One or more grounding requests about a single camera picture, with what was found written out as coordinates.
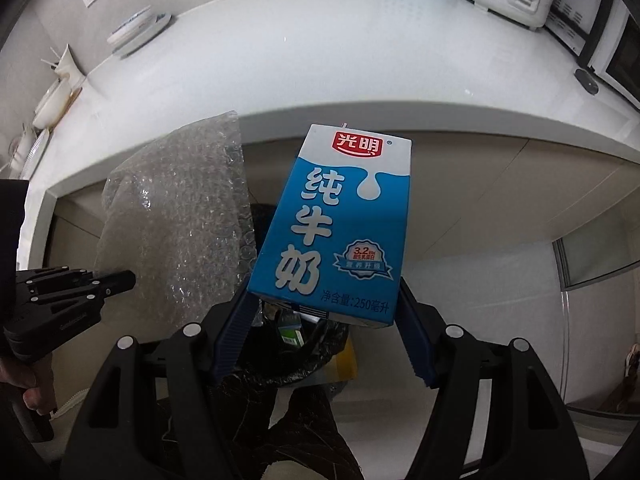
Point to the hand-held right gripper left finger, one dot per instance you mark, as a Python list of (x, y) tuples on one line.
[(232, 335)]

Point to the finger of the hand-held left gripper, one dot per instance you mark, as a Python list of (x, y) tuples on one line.
[(55, 279), (112, 284)]

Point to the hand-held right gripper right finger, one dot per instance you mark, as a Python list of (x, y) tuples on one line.
[(415, 340)]

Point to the green and white carton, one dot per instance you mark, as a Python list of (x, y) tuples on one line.
[(291, 332)]

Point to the black trash bin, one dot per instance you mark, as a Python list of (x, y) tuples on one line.
[(320, 357)]

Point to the clear bubble wrap sheet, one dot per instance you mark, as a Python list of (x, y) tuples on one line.
[(175, 210)]

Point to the blue and white milk carton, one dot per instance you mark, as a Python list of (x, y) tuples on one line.
[(330, 220)]

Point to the person's left hand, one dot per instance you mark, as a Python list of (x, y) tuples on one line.
[(42, 390)]

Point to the blue striped plate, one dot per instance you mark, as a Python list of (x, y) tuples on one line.
[(37, 152)]

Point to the white bowl with dark rim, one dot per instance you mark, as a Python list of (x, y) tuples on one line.
[(52, 105)]

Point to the wooden coaster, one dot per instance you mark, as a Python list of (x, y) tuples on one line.
[(74, 100)]

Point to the white ceramic cup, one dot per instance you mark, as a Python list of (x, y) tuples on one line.
[(70, 67)]

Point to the blue patterned bowl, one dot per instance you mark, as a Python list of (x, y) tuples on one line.
[(129, 25)]

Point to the small black case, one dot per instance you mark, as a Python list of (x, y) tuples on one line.
[(586, 81)]

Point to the white microwave oven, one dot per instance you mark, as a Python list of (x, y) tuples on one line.
[(600, 35)]

